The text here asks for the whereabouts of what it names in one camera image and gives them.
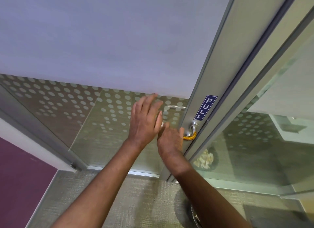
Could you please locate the dotted frosted glass door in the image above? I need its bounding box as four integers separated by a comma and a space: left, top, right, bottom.
0, 0, 239, 184

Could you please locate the grey aluminium door frame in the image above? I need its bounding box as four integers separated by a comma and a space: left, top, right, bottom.
186, 0, 314, 167

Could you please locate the white counter behind glass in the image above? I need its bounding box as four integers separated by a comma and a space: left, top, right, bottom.
268, 114, 314, 143

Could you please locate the person's left forearm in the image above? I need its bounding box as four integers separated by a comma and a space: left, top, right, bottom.
50, 140, 146, 228

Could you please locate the person's right hand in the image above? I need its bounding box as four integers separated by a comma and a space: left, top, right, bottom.
157, 127, 186, 163

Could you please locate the silver lever behind glass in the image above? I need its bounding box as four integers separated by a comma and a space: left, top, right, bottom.
163, 105, 186, 113

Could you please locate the bin with crumpled paper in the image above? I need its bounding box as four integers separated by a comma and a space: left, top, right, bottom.
193, 147, 219, 172

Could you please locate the blue rectangular door sticker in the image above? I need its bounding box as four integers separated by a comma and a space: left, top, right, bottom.
194, 95, 218, 121

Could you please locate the person's right forearm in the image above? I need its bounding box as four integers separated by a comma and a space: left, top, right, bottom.
161, 157, 253, 228

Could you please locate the dotted glass side panel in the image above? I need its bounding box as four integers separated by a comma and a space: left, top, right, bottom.
194, 34, 314, 196

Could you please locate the dark round waste bin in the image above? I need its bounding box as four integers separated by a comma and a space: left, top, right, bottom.
188, 204, 204, 228

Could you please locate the person's left hand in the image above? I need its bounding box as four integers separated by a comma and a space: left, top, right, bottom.
128, 94, 164, 150

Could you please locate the silver and yellow door handle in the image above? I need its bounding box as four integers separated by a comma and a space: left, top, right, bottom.
161, 122, 199, 140

